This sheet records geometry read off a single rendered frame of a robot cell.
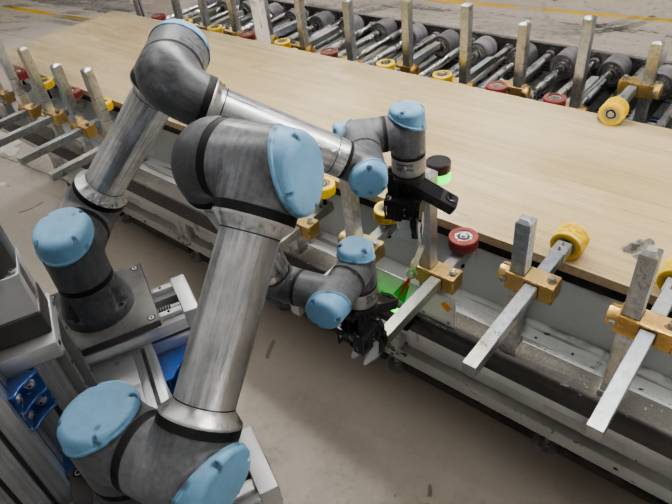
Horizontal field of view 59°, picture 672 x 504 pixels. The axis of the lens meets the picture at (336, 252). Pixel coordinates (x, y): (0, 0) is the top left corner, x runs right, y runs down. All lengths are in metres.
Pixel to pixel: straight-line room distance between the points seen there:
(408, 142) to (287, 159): 0.52
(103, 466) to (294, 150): 0.48
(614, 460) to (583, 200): 0.83
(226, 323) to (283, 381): 1.71
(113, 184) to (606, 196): 1.29
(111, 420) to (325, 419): 1.54
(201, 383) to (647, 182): 1.46
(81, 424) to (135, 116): 0.60
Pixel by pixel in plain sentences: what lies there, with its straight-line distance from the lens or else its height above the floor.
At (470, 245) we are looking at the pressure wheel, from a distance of 1.59.
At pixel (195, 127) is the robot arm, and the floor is 1.55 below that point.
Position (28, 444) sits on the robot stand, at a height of 1.12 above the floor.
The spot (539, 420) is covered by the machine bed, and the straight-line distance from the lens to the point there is 2.15.
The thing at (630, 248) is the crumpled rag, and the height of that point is 0.91.
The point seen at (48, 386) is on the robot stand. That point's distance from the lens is 1.10.
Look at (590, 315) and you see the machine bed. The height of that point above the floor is 0.72.
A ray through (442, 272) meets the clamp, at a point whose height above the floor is 0.87.
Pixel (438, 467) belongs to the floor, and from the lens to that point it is 2.21.
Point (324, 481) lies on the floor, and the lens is 2.20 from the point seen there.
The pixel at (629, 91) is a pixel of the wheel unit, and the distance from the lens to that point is 2.28.
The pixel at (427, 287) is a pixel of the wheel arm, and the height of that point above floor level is 0.86.
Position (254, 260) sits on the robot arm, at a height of 1.42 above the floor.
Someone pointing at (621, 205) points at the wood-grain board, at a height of 0.90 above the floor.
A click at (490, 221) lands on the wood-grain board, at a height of 0.90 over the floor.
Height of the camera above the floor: 1.91
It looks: 39 degrees down
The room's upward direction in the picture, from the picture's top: 8 degrees counter-clockwise
